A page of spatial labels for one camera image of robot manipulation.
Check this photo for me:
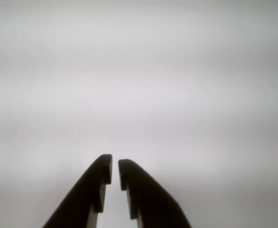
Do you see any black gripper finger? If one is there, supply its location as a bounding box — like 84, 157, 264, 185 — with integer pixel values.
118, 159, 192, 228
43, 154, 113, 228

